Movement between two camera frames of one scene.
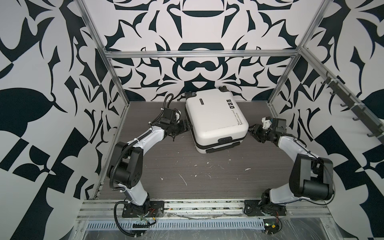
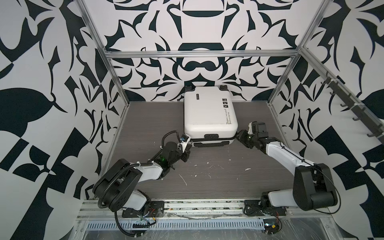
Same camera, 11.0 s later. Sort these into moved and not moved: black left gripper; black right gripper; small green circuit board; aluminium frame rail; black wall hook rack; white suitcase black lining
Moved: black left gripper; black right gripper; white suitcase black lining
Not moved: black wall hook rack; small green circuit board; aluminium frame rail
